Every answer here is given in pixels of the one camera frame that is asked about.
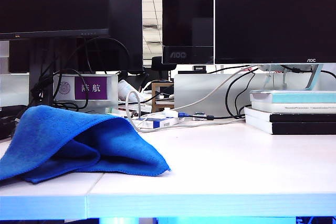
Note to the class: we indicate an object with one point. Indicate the small grey clip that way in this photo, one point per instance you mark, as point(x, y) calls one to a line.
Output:
point(200, 115)

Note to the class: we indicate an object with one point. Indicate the blue VGA connector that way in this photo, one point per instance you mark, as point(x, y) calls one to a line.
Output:
point(183, 115)

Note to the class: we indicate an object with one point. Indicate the silver monitor stand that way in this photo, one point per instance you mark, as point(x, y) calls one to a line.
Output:
point(314, 77)

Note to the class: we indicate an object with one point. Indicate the white spine book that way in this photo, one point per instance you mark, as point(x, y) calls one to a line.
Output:
point(275, 108)

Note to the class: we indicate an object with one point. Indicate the white paper bag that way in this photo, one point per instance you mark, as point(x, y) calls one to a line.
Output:
point(126, 87)

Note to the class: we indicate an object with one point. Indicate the brown wooden shelf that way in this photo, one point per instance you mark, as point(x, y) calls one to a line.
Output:
point(154, 98)

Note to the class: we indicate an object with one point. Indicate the black monitor stand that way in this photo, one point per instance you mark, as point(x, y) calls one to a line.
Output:
point(39, 58)

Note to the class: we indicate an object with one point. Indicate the black monitor back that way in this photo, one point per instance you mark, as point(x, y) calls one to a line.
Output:
point(126, 24)

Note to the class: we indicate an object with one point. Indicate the blue and white box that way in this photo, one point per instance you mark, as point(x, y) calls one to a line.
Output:
point(160, 123)

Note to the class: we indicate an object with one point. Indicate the grey desk partition panel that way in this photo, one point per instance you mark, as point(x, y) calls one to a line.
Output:
point(199, 87)

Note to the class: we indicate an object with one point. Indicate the teal cover book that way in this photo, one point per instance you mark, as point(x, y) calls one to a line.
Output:
point(302, 96)

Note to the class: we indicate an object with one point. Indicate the right black AOC monitor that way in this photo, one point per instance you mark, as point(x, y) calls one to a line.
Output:
point(275, 11)

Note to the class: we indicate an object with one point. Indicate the black AOC monitor with bezel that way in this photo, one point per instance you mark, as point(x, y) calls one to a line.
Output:
point(187, 19)

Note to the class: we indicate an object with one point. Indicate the black office chair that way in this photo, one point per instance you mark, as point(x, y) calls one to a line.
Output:
point(160, 64)

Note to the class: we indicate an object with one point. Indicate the frosted desk partition panel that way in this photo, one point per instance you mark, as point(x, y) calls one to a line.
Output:
point(13, 90)

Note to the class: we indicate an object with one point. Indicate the white adapter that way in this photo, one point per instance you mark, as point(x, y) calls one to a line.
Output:
point(170, 112)

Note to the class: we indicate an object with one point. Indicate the purple name sign holder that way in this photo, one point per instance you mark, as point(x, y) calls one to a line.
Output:
point(90, 87)

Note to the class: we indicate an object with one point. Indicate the blue microfibre rag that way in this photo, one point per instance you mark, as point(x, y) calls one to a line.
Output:
point(65, 129)

